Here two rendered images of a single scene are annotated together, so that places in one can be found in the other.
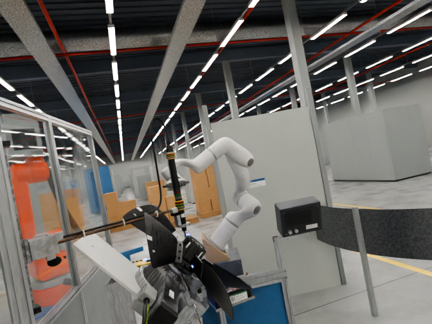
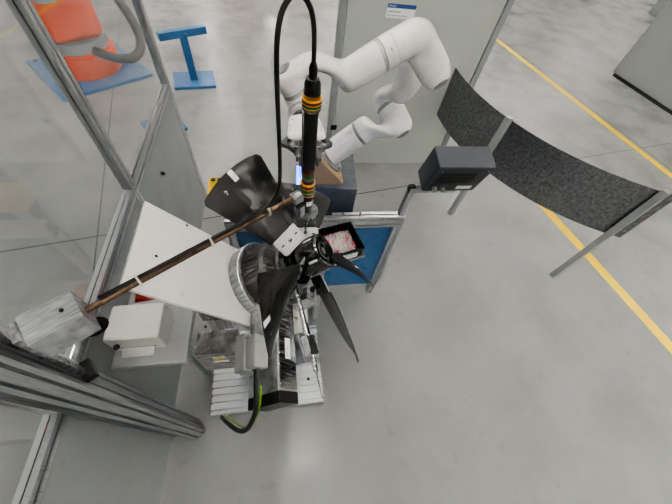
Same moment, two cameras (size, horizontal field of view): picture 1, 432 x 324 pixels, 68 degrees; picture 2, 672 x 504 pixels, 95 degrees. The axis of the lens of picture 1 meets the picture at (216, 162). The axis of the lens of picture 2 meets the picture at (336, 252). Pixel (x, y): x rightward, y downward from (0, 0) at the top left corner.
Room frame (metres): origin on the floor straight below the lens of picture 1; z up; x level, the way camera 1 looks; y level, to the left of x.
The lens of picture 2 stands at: (0.94, 0.23, 2.02)
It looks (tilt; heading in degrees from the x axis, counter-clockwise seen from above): 55 degrees down; 349
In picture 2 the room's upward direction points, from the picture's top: 11 degrees clockwise
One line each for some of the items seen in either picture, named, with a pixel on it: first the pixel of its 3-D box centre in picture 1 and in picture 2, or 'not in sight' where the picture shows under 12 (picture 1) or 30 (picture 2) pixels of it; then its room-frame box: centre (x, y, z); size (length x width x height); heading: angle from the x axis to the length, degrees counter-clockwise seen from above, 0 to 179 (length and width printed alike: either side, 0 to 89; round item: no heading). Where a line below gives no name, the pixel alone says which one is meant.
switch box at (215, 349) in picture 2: not in sight; (222, 350); (1.32, 0.53, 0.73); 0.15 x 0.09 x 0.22; 95
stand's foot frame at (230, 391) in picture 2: not in sight; (268, 367); (1.43, 0.40, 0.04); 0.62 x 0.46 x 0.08; 95
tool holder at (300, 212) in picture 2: (180, 216); (304, 202); (1.57, 0.22, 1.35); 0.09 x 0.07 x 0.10; 130
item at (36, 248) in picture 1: (40, 247); (57, 325); (1.17, 0.69, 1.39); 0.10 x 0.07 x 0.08; 130
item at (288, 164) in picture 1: (274, 196); (416, 42); (3.46, -0.56, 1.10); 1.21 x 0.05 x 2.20; 95
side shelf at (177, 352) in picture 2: not in sight; (160, 317); (1.41, 0.75, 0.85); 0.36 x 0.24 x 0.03; 5
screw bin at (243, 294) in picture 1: (228, 292); (336, 243); (1.79, 0.07, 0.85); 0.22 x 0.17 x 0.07; 110
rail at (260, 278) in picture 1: (214, 288); (318, 221); (1.95, 0.15, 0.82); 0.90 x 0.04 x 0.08; 95
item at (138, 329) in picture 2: not in sight; (139, 331); (1.34, 0.78, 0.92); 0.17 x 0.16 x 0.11; 95
